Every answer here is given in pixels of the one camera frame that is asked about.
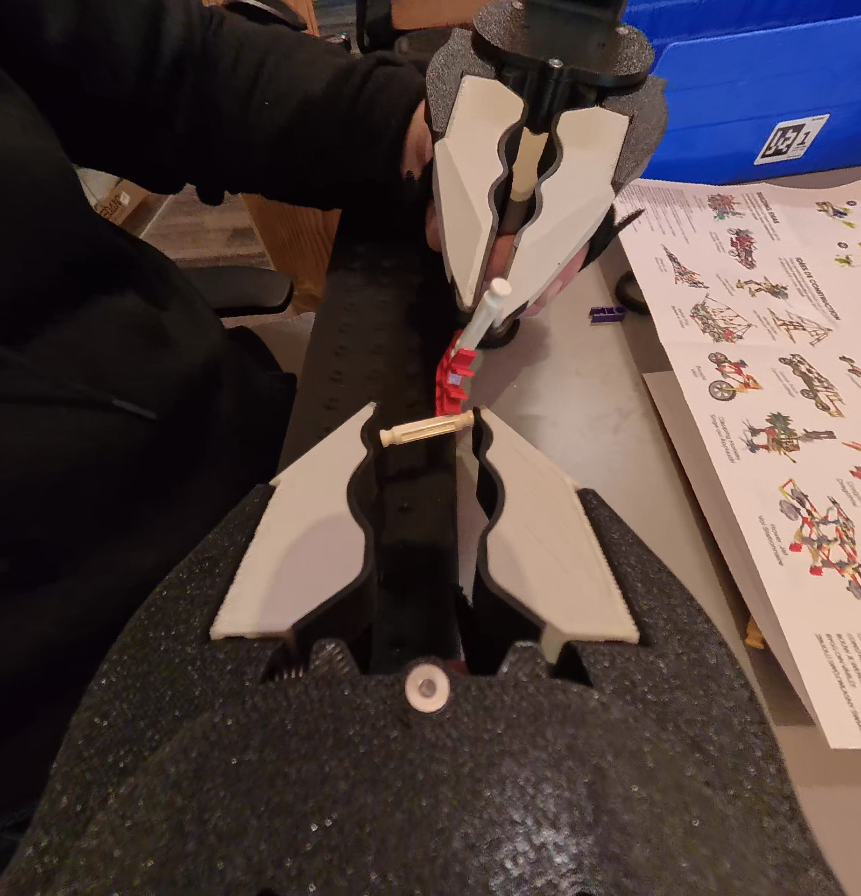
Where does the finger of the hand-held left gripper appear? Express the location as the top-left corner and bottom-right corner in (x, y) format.
(432, 74), (528, 314)
(495, 108), (632, 324)

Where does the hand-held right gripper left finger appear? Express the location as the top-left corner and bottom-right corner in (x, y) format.
(208, 401), (384, 641)

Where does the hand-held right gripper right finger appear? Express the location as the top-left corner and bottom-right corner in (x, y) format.
(470, 406), (643, 665)

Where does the white plastic rod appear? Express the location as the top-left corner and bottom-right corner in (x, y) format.
(379, 412), (477, 448)
(460, 278), (512, 349)

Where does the person's left forearm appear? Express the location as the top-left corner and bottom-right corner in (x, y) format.
(24, 0), (431, 211)

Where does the person's left hand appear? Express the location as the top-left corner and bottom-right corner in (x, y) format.
(401, 101), (593, 321)

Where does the black tyre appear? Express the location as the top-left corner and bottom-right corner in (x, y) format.
(616, 269), (652, 316)

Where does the blue plastic bin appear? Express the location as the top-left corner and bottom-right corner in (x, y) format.
(623, 0), (861, 184)

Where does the wooden panel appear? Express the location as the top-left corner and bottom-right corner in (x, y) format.
(241, 192), (344, 312)

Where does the white square-code tag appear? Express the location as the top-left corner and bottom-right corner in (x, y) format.
(753, 114), (831, 167)

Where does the white instruction booklet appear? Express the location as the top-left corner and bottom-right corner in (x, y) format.
(613, 175), (861, 750)

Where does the black chair armrest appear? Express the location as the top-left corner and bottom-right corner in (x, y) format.
(185, 266), (295, 316)

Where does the cardboard box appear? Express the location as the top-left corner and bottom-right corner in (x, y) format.
(77, 168), (169, 239)

